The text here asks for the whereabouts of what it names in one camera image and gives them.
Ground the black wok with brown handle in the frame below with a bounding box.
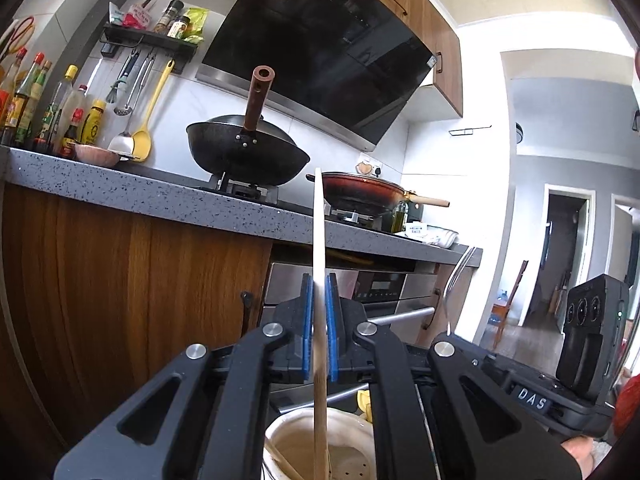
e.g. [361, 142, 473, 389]
[186, 65, 310, 186]

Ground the red-brown pan with wooden handle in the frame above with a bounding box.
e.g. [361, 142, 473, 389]
[321, 171, 450, 217]

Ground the black wall spice shelf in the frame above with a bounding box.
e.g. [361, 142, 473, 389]
[99, 23, 198, 75]

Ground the black range hood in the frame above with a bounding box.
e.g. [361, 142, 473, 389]
[196, 0, 436, 151]

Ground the stainless steel built-in oven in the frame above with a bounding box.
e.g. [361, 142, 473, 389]
[260, 262, 438, 344]

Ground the right hand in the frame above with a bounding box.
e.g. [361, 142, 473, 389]
[561, 436, 612, 479]

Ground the yellow cap sauce bottle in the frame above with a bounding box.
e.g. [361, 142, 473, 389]
[79, 100, 106, 145]

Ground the grey speckled countertop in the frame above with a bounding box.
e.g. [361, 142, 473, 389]
[1, 146, 466, 264]

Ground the yellow duck utensil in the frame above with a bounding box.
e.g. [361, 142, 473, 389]
[357, 390, 373, 424]

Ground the wooden lower cabinet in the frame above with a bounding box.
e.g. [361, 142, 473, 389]
[1, 184, 271, 471]

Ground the white ceramic utensil holder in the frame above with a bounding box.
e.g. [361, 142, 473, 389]
[262, 406, 378, 480]

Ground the red cap soy sauce bottle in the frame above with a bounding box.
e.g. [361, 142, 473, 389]
[58, 107, 84, 158]

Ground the olive oil bottle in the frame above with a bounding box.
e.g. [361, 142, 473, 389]
[390, 200, 408, 233]

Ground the yellow spatula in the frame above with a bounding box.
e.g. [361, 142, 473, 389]
[131, 58, 176, 162]

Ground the pink bowl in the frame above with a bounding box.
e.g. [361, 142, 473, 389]
[74, 143, 120, 168]

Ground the wooden chopstick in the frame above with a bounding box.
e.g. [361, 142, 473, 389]
[264, 438, 304, 480]
[312, 168, 330, 480]

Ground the wooden chopstick in holder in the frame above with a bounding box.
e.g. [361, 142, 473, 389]
[264, 438, 304, 480]

